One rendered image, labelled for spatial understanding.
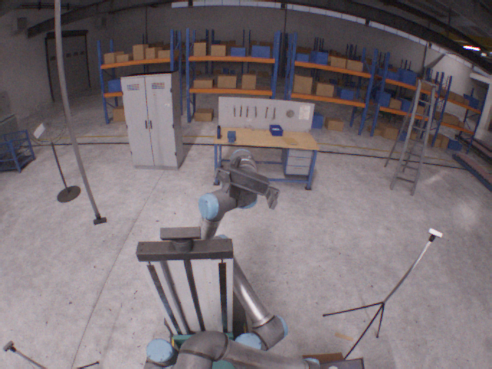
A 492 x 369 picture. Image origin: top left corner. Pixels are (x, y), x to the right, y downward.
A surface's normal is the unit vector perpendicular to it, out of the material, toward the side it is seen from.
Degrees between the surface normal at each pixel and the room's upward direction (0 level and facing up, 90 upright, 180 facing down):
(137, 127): 90
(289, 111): 90
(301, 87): 90
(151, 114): 90
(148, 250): 0
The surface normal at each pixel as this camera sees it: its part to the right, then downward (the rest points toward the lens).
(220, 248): 0.05, -0.84
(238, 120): -0.02, 0.54
